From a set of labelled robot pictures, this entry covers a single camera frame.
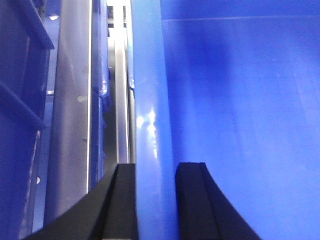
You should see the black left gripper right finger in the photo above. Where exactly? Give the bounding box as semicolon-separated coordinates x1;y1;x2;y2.
175;162;260;240

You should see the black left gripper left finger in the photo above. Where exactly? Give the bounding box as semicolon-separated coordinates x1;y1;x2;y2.
27;163;139;240

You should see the light blue bin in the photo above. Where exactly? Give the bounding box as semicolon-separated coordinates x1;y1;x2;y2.
132;0;320;240

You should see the dark blue ribbed bin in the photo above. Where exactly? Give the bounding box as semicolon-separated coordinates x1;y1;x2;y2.
0;0;54;240

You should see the grey steel shelf post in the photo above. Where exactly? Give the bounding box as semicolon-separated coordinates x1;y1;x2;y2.
43;0;93;225

